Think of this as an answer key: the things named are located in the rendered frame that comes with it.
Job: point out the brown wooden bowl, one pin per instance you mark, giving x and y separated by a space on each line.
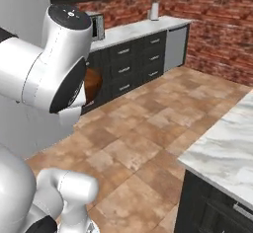
92 84

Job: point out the grey dishwasher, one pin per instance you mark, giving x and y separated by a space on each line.
175 47

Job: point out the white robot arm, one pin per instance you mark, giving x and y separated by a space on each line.
49 72

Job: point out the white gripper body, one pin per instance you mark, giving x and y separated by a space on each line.
70 116

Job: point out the dark lower cabinet run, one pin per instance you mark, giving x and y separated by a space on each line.
131 65

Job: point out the dark island counter cabinet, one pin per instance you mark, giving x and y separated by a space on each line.
207 207

